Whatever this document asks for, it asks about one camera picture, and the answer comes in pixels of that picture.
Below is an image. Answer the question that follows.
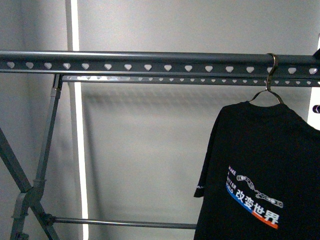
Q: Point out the metal wire clothes hanger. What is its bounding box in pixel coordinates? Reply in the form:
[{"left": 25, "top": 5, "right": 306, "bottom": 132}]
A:
[{"left": 249, "top": 52, "right": 284, "bottom": 104}]

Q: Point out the black printed t-shirt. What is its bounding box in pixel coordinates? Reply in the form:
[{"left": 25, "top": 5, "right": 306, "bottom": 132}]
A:
[{"left": 194, "top": 101, "right": 320, "bottom": 240}]

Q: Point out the grey metal drying rack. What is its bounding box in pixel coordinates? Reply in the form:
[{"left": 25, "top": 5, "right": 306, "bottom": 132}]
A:
[{"left": 0, "top": 50, "right": 320, "bottom": 240}]

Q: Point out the white vertical light strip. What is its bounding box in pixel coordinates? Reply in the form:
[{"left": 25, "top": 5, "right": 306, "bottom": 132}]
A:
[{"left": 65, "top": 0, "right": 90, "bottom": 240}]

